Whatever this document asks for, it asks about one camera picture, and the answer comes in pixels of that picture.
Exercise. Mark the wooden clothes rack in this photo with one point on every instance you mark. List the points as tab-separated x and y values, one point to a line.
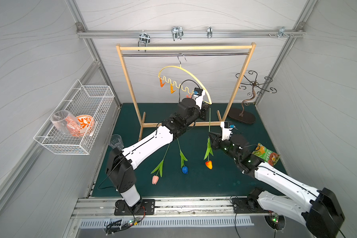
181	124

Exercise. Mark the metal bracket right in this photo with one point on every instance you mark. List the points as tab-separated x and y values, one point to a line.
281	34

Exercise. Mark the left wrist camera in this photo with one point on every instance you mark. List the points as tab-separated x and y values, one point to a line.
198	96

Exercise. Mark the metal hook left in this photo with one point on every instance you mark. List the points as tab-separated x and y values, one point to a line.
144	39

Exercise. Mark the pink artificial tulip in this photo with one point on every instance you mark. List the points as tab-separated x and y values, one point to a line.
158	171

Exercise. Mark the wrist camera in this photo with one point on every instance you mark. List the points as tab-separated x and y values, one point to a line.
198	96
227	128

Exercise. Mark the orange white patterned bowl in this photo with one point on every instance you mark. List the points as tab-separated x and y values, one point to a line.
87	124

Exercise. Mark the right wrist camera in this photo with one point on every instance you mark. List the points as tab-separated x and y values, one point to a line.
227	128

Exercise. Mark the yellow clip hanger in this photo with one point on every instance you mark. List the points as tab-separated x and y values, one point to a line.
187	76

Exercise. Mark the orange clothespin middle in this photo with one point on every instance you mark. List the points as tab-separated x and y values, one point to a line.
172	90

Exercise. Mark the clear glass pitcher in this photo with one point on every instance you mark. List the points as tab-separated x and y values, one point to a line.
65	122

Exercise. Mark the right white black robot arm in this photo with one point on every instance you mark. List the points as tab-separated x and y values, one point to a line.
318	210

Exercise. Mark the white wire basket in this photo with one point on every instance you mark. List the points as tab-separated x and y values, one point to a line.
93	100

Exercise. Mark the dark metal jewelry stand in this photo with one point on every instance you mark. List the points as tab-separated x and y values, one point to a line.
257	89

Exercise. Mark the aluminium top rail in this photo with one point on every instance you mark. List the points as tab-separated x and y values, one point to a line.
187	34

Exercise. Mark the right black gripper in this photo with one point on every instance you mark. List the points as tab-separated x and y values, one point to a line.
217	143

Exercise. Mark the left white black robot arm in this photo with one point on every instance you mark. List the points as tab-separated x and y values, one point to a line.
122	162

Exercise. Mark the metal hook small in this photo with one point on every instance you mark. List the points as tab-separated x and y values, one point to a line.
209	32

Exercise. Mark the green snack bag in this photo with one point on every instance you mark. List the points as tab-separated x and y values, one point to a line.
266	154

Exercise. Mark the green table mat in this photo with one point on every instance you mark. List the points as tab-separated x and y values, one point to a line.
225	179

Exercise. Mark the orange artificial tulip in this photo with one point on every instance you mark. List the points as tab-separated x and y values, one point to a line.
208	152

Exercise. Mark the orange clothespin end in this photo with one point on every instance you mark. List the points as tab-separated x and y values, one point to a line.
162	82

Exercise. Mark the clear drinking glass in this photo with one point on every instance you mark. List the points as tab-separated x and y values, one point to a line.
116	142

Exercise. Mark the metal hook middle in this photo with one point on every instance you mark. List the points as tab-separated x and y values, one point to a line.
177	33

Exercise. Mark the blue artificial tulip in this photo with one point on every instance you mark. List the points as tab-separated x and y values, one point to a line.
183	159

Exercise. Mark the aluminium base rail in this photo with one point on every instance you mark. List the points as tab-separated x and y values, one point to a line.
106	207

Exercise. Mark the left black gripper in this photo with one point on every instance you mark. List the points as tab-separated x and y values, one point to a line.
205	108

